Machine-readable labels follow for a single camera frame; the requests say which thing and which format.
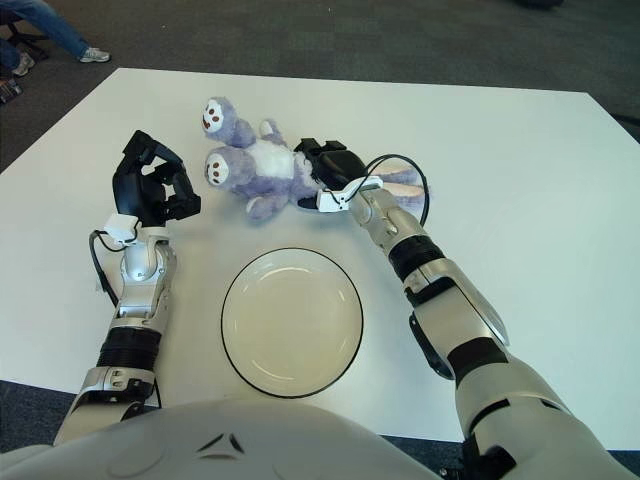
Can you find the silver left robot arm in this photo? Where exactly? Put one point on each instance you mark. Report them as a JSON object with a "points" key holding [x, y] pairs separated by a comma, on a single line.
{"points": [[142, 265]]}

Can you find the purple plush bunny doll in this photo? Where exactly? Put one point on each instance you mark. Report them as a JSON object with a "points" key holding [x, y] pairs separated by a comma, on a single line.
{"points": [[275, 170]]}

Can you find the blue jeans person leg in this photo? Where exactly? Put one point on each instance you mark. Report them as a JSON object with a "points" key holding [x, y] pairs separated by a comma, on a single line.
{"points": [[10, 55], [55, 22]]}

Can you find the black swivel chair base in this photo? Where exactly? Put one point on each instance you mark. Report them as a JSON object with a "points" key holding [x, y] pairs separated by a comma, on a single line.
{"points": [[27, 42]]}

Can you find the white plate with black rim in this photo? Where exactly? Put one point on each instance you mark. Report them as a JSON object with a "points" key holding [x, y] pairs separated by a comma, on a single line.
{"points": [[292, 320]]}

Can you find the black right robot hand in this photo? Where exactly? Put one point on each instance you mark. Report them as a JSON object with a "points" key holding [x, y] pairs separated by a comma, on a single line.
{"points": [[340, 167]]}

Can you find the white grey sneaker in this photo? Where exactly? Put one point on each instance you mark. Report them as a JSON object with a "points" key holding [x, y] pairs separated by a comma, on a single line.
{"points": [[24, 65], [96, 55]]}

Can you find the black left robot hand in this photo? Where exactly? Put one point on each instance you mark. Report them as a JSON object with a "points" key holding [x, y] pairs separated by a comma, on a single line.
{"points": [[137, 187]]}

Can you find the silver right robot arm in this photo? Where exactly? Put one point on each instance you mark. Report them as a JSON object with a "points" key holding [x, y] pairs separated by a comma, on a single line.
{"points": [[450, 300]]}

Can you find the grey robot torso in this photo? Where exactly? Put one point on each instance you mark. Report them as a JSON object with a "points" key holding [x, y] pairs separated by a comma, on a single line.
{"points": [[225, 445]]}

